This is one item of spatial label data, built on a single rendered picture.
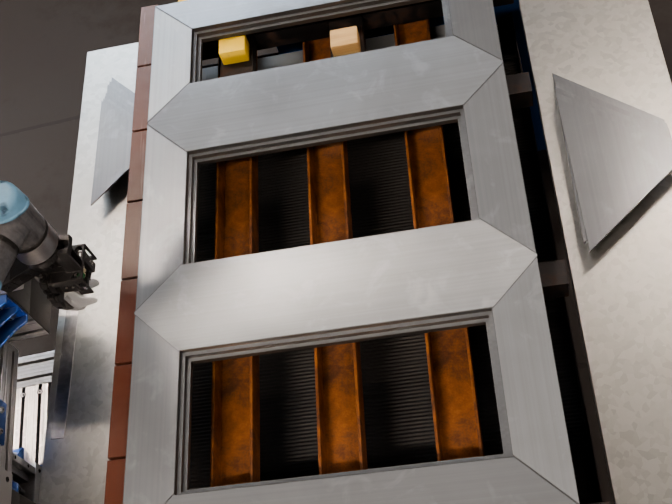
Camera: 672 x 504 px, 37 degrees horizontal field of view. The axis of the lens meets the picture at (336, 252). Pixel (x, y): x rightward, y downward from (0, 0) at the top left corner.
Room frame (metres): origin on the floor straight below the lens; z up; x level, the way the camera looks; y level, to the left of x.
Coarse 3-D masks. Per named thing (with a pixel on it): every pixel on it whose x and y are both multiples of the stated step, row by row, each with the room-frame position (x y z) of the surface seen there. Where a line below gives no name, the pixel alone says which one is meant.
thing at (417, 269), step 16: (400, 240) 0.96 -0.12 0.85; (416, 240) 0.95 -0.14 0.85; (432, 240) 0.93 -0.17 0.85; (400, 256) 0.93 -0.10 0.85; (416, 256) 0.91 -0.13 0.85; (432, 256) 0.90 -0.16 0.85; (400, 272) 0.90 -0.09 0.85; (416, 272) 0.88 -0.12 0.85; (432, 272) 0.87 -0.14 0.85; (400, 288) 0.87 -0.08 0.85; (416, 288) 0.85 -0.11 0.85; (432, 288) 0.84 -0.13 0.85; (400, 304) 0.84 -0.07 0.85; (416, 304) 0.82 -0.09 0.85; (432, 304) 0.81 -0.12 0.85
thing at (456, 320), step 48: (384, 0) 1.54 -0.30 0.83; (192, 48) 1.62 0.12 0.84; (240, 144) 1.32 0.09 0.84; (288, 144) 1.28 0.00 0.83; (192, 192) 1.26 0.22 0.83; (192, 240) 1.16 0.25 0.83; (288, 336) 0.87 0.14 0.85; (336, 336) 0.84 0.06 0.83; (384, 336) 0.80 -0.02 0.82; (288, 480) 0.62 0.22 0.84
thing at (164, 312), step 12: (180, 276) 1.07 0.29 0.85; (168, 288) 1.06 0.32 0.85; (180, 288) 1.05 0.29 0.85; (156, 300) 1.04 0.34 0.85; (168, 300) 1.03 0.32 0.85; (156, 312) 1.02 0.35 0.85; (168, 312) 1.01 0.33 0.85; (156, 324) 0.99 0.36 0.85; (168, 324) 0.98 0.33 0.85; (168, 336) 0.96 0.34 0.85
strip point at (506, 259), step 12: (492, 228) 0.91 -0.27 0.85; (492, 240) 0.88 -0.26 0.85; (504, 240) 0.87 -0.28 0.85; (492, 252) 0.86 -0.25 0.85; (504, 252) 0.85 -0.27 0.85; (516, 252) 0.84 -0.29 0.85; (528, 252) 0.83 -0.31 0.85; (492, 264) 0.84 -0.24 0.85; (504, 264) 0.83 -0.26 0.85; (516, 264) 0.82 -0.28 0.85; (528, 264) 0.81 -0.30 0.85; (492, 276) 0.82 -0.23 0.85; (504, 276) 0.81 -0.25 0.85; (516, 276) 0.80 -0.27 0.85; (492, 288) 0.80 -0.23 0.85; (504, 288) 0.79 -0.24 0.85; (492, 300) 0.77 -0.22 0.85
